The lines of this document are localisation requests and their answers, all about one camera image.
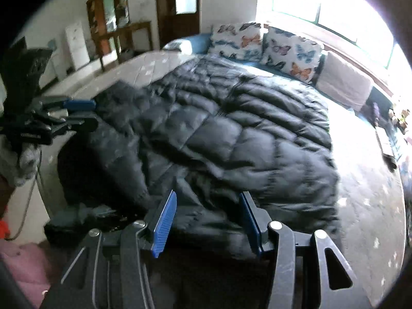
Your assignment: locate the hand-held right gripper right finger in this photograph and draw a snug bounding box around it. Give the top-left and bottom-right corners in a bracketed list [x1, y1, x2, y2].
[240, 191, 371, 309]

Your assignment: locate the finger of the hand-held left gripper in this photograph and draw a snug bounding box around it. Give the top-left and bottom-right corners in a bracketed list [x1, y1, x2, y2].
[48, 116, 99, 136]
[41, 96, 97, 112]

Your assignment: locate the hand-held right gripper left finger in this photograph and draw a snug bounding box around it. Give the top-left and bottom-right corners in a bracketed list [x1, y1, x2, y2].
[42, 190, 177, 309]

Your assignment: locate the black down jacket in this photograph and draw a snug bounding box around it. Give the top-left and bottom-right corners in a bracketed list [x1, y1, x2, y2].
[58, 55, 342, 261]

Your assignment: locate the white cabinet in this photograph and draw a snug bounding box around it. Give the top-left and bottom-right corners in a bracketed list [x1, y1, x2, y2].
[64, 21, 90, 71]

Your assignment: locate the wooden side table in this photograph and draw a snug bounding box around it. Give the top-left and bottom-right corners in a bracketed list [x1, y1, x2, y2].
[97, 21, 154, 72]

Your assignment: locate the wooden glass cabinet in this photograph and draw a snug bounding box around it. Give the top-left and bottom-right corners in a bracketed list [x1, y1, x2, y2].
[86, 0, 131, 59]

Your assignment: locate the dark wooden door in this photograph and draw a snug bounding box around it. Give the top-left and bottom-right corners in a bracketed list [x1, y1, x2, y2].
[155, 0, 202, 47]

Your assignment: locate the blue sofa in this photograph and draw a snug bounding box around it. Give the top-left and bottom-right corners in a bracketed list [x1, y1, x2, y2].
[162, 32, 407, 168]

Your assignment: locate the pink cloth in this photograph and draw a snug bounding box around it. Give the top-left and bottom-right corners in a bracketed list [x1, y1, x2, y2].
[0, 241, 56, 309]

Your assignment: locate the pile of picture cards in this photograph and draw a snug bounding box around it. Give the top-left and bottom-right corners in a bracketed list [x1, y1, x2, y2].
[375, 127, 400, 165]

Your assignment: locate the purple folded umbrella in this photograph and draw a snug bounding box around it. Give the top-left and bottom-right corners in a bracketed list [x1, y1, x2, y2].
[370, 103, 382, 127]

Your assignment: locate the butterfly print pillow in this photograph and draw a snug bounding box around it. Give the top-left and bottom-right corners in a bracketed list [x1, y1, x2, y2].
[208, 22, 268, 63]
[261, 26, 324, 84]

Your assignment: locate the white pillow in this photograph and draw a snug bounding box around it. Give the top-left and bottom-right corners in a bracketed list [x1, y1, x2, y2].
[317, 51, 374, 110]

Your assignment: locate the brown bear plush toy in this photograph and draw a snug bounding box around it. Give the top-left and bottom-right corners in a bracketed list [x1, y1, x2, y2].
[397, 109, 411, 128]

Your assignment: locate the green framed window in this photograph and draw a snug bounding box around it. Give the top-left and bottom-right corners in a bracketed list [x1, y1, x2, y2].
[257, 0, 400, 71]

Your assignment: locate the black cable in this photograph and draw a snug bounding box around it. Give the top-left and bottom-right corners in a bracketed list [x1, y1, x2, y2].
[6, 148, 45, 241]

